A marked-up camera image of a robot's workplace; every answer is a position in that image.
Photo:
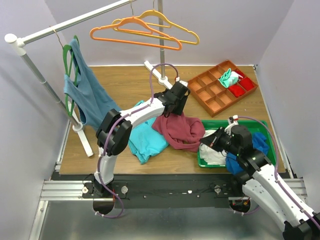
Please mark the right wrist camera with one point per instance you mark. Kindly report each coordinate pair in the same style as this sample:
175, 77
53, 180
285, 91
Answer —
232, 121

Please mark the orange compartment tray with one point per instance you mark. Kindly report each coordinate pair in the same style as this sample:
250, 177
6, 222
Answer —
209, 92

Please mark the mint green cloth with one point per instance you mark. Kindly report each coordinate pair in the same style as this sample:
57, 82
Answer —
229, 78

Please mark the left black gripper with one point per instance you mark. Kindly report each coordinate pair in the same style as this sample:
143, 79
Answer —
173, 107

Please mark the green plastic bin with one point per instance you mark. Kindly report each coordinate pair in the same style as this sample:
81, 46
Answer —
211, 125

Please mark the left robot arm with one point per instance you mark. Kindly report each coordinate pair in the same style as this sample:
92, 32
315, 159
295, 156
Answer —
114, 132

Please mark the green hanger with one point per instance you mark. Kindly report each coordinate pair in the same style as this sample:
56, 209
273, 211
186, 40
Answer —
70, 63

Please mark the turquoise folded shirt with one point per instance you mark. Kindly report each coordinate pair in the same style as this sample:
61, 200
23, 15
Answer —
145, 142

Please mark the royal blue cloth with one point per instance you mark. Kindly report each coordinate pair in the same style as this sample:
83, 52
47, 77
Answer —
258, 141

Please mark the maroon tank top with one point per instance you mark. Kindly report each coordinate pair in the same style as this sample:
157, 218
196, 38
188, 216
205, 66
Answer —
181, 132

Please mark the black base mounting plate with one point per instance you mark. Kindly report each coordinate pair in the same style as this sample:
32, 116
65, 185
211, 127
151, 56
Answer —
164, 191

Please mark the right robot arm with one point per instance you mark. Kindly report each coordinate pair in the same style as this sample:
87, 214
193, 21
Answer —
261, 182

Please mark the blue-grey hanging tank top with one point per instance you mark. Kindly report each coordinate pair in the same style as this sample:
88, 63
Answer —
91, 98

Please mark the white clothes rack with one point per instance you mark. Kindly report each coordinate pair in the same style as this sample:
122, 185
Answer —
31, 122

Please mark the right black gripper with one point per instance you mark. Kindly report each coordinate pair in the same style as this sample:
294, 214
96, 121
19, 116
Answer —
213, 140

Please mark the red cloth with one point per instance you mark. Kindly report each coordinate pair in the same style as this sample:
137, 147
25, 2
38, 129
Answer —
242, 87

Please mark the white cloth in bin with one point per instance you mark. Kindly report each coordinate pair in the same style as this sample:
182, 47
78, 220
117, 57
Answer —
211, 156

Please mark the yellow hanger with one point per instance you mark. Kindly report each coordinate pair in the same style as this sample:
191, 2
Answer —
163, 23

